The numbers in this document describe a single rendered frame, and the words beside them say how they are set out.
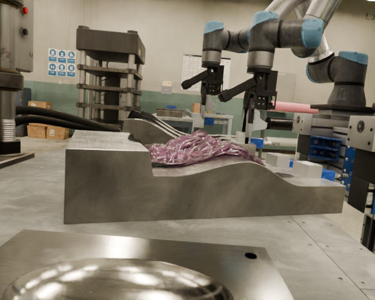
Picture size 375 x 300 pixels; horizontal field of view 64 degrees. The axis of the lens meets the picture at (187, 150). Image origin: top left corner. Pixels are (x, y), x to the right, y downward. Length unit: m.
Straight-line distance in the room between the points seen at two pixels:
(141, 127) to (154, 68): 6.66
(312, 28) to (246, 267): 0.75
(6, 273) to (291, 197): 0.46
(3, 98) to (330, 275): 0.96
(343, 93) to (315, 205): 0.88
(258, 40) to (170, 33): 6.74
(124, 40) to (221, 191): 4.52
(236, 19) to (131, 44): 3.56
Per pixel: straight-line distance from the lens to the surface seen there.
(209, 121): 1.18
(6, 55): 1.08
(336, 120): 1.40
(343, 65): 1.46
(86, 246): 0.25
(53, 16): 8.18
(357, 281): 0.42
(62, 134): 7.50
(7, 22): 1.10
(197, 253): 0.24
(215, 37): 1.19
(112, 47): 4.94
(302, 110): 6.93
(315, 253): 0.46
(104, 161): 0.45
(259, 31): 0.92
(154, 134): 0.84
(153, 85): 7.45
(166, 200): 0.48
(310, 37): 0.90
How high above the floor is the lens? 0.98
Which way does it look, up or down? 8 degrees down
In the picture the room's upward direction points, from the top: 5 degrees clockwise
